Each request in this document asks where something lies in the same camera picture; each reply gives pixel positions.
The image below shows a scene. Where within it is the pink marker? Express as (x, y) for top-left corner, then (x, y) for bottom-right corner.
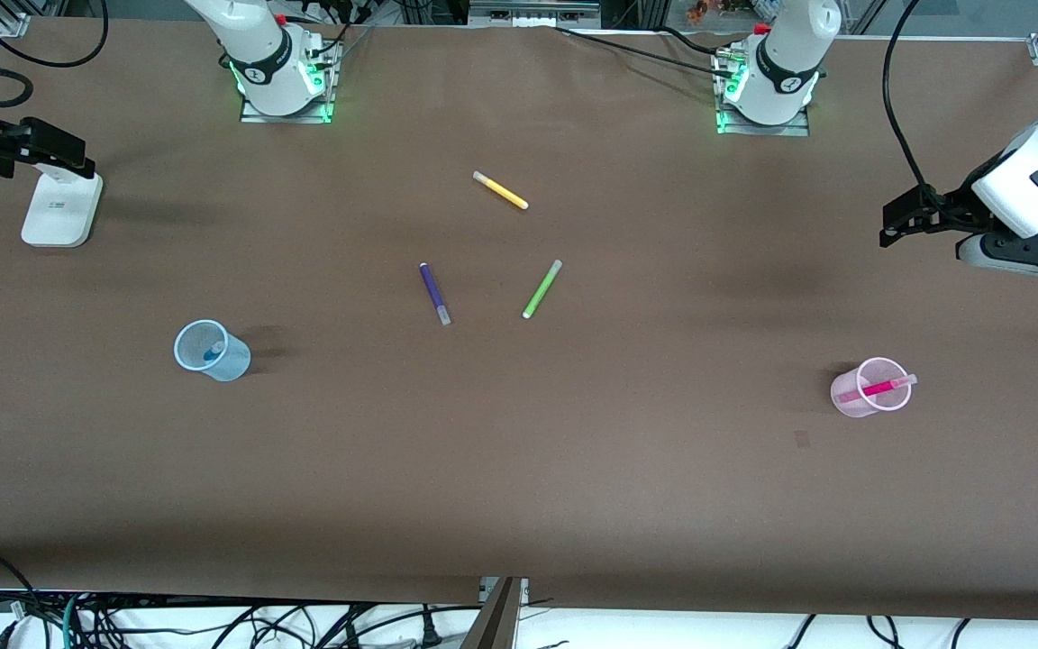
(836, 373), (919, 405)

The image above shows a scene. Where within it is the translucent pink cup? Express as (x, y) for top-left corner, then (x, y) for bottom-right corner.
(830, 355), (914, 418)

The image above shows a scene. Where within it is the translucent blue cup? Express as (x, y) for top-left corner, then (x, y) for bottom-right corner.
(173, 319), (252, 383)

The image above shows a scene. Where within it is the green marker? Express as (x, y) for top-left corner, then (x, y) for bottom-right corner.
(521, 260), (564, 320)

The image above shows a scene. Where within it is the purple marker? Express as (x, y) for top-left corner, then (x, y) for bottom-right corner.
(418, 262), (452, 326)

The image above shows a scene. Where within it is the yellow marker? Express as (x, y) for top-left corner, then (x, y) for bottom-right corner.
(472, 170), (530, 211)

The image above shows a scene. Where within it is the grey power strip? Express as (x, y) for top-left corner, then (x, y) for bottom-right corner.
(469, 0), (602, 29)

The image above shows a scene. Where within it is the brown wooden table leg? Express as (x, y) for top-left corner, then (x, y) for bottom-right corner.
(460, 577), (523, 649)

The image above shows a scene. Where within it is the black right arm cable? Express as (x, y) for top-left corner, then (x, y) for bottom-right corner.
(0, 0), (111, 69)

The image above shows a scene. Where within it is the short black table cable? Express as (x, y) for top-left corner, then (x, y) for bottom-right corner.
(659, 25), (732, 57)

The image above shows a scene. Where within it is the long black table cable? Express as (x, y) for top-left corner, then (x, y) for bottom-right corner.
(553, 25), (741, 78)

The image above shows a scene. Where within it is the metal table bracket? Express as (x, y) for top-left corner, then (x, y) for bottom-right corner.
(478, 576), (530, 604)

